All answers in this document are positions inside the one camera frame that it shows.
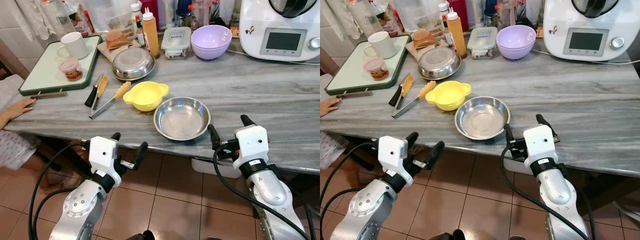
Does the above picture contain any person's bare hand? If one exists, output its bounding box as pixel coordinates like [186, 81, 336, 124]
[320, 97, 342, 117]
[0, 98, 37, 130]

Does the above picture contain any shallow stainless steel plate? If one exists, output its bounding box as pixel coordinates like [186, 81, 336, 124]
[153, 96, 211, 142]
[454, 96, 511, 141]

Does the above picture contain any yellow plastic bowl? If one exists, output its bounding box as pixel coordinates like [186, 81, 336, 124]
[123, 81, 169, 112]
[425, 80, 472, 112]

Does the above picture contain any black robot foot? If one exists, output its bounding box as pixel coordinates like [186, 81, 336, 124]
[429, 228, 466, 240]
[125, 229, 156, 240]

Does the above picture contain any flat grey metal bar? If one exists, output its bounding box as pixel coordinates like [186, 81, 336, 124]
[336, 90, 372, 99]
[30, 91, 67, 100]

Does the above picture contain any upturned stainless steel bowl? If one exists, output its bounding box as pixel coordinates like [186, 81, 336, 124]
[417, 46, 462, 81]
[111, 47, 156, 82]

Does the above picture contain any small red-lidded sauce tub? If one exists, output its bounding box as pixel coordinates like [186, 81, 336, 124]
[58, 58, 84, 82]
[363, 57, 390, 81]

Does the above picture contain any purple plastic bowl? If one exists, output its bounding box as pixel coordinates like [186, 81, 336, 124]
[191, 25, 233, 61]
[496, 24, 537, 61]

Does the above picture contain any beige wooden board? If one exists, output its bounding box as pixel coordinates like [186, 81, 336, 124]
[404, 37, 448, 62]
[97, 37, 143, 63]

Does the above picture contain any person's white patterned clothing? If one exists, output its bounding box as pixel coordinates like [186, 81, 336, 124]
[0, 127, 39, 172]
[320, 130, 346, 171]

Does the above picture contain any pale green serving tray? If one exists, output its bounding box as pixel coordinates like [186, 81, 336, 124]
[324, 35, 411, 96]
[18, 35, 103, 97]

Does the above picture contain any brown small cup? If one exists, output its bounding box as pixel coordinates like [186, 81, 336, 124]
[412, 28, 438, 50]
[106, 29, 132, 51]

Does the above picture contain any clear lidded food container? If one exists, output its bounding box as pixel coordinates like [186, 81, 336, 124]
[466, 26, 498, 59]
[161, 26, 192, 60]

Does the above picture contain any white ceramic mug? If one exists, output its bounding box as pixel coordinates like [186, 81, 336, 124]
[363, 31, 397, 60]
[56, 31, 90, 61]

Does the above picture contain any white kitchen cooking machine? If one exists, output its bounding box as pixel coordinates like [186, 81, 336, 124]
[239, 0, 321, 63]
[542, 0, 640, 62]

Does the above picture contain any orange squeeze sauce bottle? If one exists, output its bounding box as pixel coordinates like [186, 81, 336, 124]
[446, 7, 467, 59]
[141, 7, 161, 59]

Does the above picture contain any white-capped seasoning bottle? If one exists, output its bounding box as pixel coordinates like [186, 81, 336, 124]
[130, 2, 146, 48]
[438, 2, 451, 47]

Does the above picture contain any clear plastic tub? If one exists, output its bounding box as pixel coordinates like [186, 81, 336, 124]
[84, 0, 134, 34]
[390, 0, 441, 33]

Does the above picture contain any clear plastic water bottle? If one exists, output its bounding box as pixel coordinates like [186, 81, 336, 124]
[41, 0, 76, 39]
[346, 0, 382, 38]

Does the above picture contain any red bottle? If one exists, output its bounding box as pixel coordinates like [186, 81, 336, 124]
[139, 0, 160, 32]
[447, 0, 470, 33]

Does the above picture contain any white hanging towel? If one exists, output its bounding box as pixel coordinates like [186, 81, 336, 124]
[14, 0, 52, 41]
[321, 0, 357, 41]

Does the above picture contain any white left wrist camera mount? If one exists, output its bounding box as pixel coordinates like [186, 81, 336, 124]
[88, 135, 124, 187]
[377, 135, 407, 174]

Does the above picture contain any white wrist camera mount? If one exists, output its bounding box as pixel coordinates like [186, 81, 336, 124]
[233, 125, 270, 169]
[377, 135, 407, 174]
[88, 135, 124, 187]
[522, 124, 559, 167]

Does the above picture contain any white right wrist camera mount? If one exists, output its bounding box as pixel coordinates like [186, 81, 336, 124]
[233, 125, 270, 169]
[522, 124, 559, 167]

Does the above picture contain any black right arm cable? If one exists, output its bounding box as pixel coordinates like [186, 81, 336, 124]
[212, 147, 312, 240]
[501, 146, 590, 240]

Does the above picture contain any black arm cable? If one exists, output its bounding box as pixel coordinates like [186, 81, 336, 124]
[34, 187, 76, 240]
[320, 187, 357, 233]
[501, 146, 590, 240]
[320, 142, 382, 206]
[212, 147, 312, 240]
[28, 142, 91, 240]

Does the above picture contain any long yellow-handled knife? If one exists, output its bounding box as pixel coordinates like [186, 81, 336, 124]
[89, 81, 132, 120]
[391, 80, 437, 119]

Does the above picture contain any black-handled knife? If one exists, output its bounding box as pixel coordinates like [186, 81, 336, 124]
[388, 75, 407, 107]
[84, 75, 103, 108]

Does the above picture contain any short yellow-handled peeler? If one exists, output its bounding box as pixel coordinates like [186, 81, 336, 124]
[92, 76, 109, 111]
[396, 75, 414, 110]

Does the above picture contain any thin appliance power cable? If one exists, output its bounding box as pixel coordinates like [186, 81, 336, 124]
[531, 47, 640, 66]
[225, 47, 321, 66]

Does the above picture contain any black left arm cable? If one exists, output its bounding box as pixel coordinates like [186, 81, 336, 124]
[320, 142, 382, 206]
[320, 187, 357, 233]
[28, 142, 91, 240]
[34, 187, 76, 240]

